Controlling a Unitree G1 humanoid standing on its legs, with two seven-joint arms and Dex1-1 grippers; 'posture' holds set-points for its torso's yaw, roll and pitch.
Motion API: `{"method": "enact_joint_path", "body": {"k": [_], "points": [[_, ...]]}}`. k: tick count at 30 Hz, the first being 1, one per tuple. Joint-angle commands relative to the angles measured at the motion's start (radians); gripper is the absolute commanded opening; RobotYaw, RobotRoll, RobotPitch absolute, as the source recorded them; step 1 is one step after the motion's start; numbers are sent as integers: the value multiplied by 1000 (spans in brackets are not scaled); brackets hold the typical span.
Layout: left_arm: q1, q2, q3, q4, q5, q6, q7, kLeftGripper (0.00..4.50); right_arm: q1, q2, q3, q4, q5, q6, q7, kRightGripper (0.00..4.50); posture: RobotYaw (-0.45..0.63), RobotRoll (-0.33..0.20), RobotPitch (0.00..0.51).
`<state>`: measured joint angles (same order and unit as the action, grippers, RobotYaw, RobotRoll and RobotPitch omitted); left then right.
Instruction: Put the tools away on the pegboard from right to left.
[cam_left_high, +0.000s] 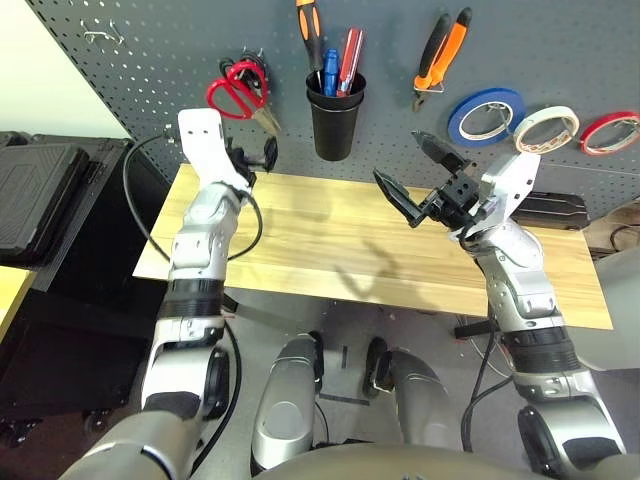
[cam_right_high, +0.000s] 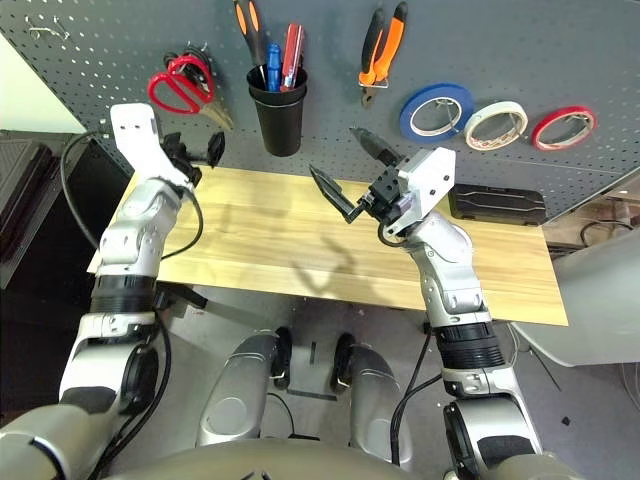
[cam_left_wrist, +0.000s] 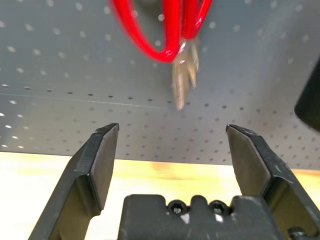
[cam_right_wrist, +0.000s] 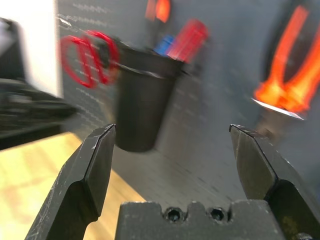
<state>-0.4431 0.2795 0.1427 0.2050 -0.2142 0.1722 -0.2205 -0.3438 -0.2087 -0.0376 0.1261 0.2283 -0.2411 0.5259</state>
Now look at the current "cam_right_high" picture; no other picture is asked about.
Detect metal double pegboard hook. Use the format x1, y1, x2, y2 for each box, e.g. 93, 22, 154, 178
27, 14, 71, 41

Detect orange and black pliers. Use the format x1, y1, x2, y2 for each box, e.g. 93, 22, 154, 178
357, 1, 409, 109

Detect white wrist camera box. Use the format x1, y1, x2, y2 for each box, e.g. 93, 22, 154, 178
396, 146, 457, 237
109, 102, 174, 182

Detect blue-handled screwdriver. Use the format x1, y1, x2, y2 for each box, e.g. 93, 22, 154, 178
265, 43, 283, 93

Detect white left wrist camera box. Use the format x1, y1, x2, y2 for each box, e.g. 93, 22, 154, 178
109, 102, 174, 182

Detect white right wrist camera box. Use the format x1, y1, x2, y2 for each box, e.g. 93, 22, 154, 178
396, 146, 457, 237

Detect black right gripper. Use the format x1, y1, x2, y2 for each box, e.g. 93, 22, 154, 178
309, 127, 416, 226

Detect long black floor tape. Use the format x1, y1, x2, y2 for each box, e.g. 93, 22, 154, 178
287, 387, 337, 400

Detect silver robot right leg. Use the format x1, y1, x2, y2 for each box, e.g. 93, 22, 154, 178
329, 333, 415, 471

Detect red tape roll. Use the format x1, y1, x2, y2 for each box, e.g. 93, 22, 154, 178
530, 105, 598, 152

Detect orange and black screwdriver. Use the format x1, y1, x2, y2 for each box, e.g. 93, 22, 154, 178
232, 0, 269, 81

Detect black-handled scissors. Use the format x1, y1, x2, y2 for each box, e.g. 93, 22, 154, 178
162, 42, 235, 132

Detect grey robot torso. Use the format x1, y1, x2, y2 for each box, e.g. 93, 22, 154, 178
104, 438, 416, 480

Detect black metal table foot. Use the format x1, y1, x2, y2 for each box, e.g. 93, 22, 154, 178
154, 284, 209, 311

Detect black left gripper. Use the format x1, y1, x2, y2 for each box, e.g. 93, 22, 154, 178
161, 131, 227, 189

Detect silver robot leg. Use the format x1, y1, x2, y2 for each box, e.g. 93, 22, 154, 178
329, 333, 415, 471
194, 327, 294, 449

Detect black aluminium-edged flight case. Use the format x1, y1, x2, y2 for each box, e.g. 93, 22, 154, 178
0, 129, 129, 291

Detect red-handled scissors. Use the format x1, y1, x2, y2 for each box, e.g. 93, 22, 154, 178
146, 55, 217, 116

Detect grey perforated pegboard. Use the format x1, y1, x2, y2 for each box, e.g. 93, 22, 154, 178
0, 0, 640, 224

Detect light grey side table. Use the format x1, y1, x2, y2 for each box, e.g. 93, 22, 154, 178
509, 229, 640, 369

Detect white tape roll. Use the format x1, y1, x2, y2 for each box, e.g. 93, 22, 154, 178
463, 101, 530, 153

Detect blue tape roll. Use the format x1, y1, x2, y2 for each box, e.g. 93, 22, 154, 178
398, 82, 475, 145

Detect black ribbed plastic case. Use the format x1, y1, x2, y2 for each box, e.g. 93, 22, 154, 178
0, 139, 56, 261

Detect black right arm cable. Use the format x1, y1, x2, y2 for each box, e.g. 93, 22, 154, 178
377, 219, 451, 466

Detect silver robot left leg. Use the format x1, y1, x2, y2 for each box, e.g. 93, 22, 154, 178
194, 327, 294, 449

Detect black plastic cup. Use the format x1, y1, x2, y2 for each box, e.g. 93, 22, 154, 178
245, 64, 309, 158

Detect black tool case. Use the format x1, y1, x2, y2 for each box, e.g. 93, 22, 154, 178
447, 182, 547, 228

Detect red utility knife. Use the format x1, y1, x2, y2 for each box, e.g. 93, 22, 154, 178
279, 23, 306, 93

